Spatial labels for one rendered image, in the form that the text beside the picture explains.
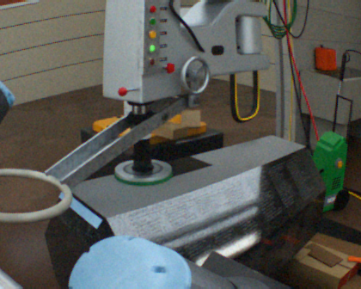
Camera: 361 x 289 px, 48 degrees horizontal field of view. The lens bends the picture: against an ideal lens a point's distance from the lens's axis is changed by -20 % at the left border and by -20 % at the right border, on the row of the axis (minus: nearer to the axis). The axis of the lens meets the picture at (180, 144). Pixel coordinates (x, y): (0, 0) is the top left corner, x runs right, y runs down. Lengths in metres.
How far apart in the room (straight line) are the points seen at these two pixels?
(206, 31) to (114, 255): 1.44
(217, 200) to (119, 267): 1.27
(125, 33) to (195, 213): 0.67
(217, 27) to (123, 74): 0.46
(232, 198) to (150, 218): 0.36
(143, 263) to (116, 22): 1.31
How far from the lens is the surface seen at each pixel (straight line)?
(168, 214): 1.63
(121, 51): 1.69
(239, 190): 1.84
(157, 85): 1.68
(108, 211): 1.57
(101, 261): 0.53
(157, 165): 1.89
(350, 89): 4.59
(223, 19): 1.96
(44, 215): 1.30
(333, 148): 3.34
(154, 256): 0.49
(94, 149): 1.74
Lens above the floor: 1.48
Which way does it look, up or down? 17 degrees down
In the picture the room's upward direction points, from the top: 1 degrees counter-clockwise
